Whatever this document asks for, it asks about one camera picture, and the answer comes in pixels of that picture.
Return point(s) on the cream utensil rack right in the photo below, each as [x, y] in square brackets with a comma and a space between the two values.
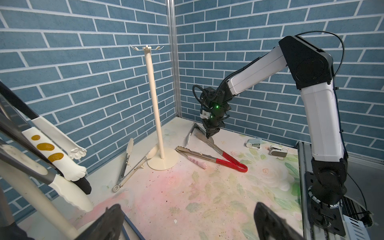
[164, 158]

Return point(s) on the black silicone tongs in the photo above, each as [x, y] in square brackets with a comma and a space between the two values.
[84, 184]

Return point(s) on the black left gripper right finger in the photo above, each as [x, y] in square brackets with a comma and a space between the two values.
[271, 227]

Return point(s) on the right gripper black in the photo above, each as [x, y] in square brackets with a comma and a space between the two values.
[216, 121]

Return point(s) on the steel tongs red handles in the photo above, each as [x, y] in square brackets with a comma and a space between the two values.
[226, 160]

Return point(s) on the cream utensil rack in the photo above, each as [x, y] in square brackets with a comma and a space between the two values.
[28, 190]
[164, 158]

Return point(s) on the cream utensil rack left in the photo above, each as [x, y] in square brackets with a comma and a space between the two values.
[28, 190]

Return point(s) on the small grey clip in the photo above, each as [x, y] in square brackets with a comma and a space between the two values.
[278, 152]

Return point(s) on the cream silicone steel tongs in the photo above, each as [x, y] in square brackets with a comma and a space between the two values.
[12, 157]

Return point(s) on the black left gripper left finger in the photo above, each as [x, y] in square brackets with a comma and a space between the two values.
[106, 227]

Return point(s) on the plain steel scalloped tongs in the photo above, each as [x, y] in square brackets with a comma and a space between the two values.
[197, 131]

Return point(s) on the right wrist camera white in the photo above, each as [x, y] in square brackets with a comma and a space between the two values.
[204, 114]

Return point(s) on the aluminium corner post right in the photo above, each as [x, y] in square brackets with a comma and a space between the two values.
[171, 14]

